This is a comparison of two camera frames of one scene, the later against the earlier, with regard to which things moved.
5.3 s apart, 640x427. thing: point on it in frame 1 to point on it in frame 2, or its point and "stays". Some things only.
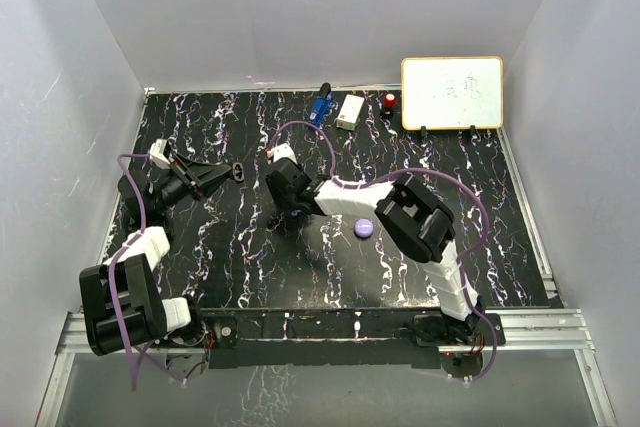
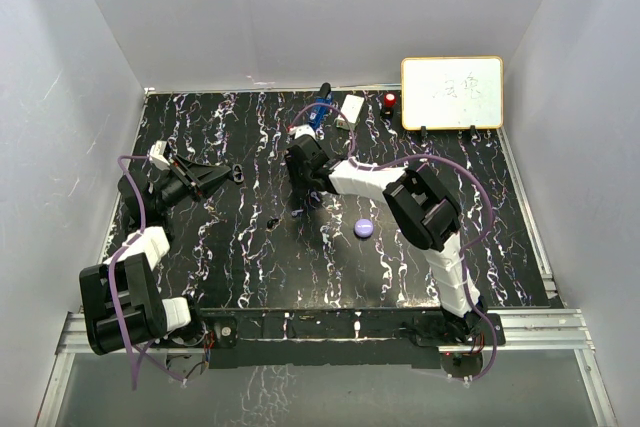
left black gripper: (202, 171) stays
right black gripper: (285, 204) to (299, 183)
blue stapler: (321, 104) stays
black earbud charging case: (238, 172) stays
